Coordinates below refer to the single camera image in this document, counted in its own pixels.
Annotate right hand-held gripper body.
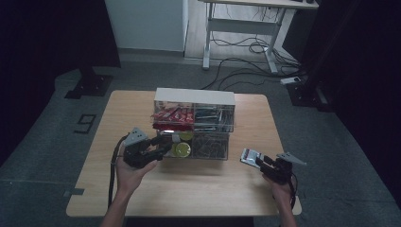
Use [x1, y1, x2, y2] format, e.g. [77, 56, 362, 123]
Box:
[260, 151, 307, 186]

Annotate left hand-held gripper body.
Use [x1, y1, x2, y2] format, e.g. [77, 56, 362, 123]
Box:
[122, 127, 159, 169]

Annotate silver pink-striped sachet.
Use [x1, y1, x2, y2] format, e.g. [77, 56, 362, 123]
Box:
[239, 148, 265, 167]

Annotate clear organizer with white top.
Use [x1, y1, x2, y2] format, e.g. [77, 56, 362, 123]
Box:
[153, 87, 236, 161]

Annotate person's right hand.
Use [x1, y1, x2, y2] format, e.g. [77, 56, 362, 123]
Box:
[262, 173, 295, 206]

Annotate person's left hand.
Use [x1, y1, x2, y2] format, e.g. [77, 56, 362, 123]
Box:
[114, 150, 159, 197]

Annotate pile of red packets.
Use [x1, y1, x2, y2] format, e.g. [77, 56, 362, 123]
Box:
[150, 105, 195, 131]

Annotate pile of dark packets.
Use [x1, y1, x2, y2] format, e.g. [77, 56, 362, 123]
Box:
[192, 133, 229, 159]

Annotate black tape floor marker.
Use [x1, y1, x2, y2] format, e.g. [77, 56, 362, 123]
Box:
[73, 113, 97, 135]

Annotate pile of silver sachets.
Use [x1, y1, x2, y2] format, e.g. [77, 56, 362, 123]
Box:
[194, 106, 235, 132]

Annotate black stand base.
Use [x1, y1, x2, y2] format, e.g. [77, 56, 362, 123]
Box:
[64, 65, 114, 100]
[286, 79, 334, 114]

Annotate white power strip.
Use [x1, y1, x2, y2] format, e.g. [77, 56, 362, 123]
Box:
[280, 76, 303, 86]

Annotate white cabinet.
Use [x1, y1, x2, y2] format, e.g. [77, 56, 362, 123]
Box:
[104, 0, 189, 53]

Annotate black curtain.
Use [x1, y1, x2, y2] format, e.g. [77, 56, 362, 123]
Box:
[0, 0, 122, 166]
[282, 0, 401, 212]

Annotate white desk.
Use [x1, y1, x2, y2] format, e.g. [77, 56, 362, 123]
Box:
[198, 0, 320, 75]

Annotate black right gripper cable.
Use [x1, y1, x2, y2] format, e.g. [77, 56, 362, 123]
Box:
[288, 171, 299, 210]

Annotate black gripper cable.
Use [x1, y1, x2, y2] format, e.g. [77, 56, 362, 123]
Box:
[107, 133, 131, 209]
[288, 171, 299, 210]

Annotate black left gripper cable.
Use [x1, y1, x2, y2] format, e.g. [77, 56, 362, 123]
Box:
[107, 133, 131, 209]

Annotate black floor cables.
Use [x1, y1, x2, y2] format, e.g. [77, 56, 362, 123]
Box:
[200, 29, 305, 92]

